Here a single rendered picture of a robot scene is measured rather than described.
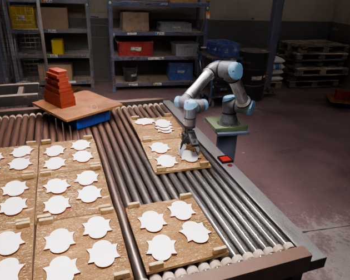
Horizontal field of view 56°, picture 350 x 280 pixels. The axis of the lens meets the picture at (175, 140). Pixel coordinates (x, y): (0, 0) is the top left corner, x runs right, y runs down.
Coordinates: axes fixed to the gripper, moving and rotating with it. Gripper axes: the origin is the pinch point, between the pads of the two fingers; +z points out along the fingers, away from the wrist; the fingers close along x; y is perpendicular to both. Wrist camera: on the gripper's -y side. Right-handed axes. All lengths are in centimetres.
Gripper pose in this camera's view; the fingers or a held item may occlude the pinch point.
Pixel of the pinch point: (189, 155)
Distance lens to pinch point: 206.8
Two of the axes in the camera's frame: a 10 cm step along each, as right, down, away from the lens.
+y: -2.8, -3.8, 8.8
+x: -9.6, 0.9, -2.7
